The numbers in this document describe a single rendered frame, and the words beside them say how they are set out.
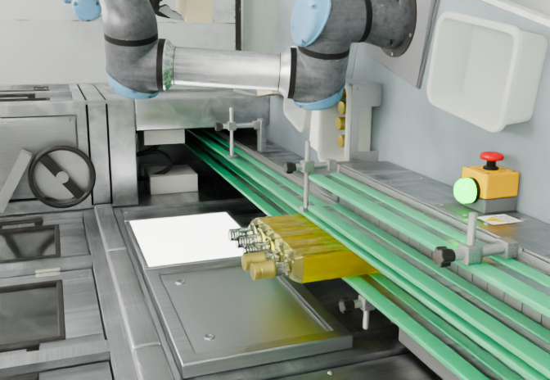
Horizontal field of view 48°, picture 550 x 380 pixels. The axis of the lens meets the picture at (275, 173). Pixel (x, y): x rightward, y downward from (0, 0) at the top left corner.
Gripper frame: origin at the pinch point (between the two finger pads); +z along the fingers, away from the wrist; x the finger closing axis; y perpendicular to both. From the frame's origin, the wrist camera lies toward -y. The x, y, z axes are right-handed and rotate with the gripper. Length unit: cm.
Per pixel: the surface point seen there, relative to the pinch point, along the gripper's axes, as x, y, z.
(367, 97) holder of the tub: 10, -58, 32
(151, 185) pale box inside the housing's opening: 75, 20, -7
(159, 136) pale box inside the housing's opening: 56, 23, -4
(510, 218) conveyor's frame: 10, -113, 32
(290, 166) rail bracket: 23, -66, 11
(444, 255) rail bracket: 7, -124, 11
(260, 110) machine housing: 45, 16, 31
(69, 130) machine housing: 49, 16, -36
